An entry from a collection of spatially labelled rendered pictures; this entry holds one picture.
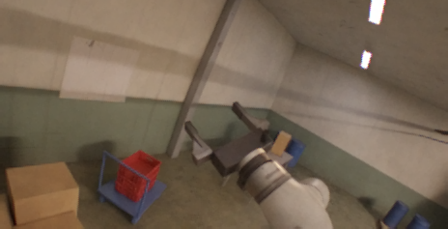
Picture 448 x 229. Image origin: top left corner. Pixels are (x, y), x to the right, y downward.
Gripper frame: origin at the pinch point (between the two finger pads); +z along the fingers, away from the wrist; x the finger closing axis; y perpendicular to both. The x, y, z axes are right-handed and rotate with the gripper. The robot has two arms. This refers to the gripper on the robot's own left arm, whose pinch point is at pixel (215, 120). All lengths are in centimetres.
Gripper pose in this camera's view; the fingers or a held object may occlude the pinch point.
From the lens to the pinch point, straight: 55.4
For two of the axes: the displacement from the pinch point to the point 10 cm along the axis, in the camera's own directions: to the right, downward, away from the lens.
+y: 0.9, -7.1, -7.0
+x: -8.4, 3.3, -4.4
